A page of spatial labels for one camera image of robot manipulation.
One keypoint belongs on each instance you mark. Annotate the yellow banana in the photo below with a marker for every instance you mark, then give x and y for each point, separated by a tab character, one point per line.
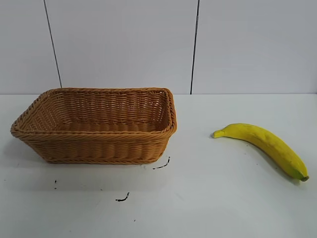
272	146

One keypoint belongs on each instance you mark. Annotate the brown woven wicker basket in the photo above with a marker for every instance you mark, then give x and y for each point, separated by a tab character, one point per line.
99	148

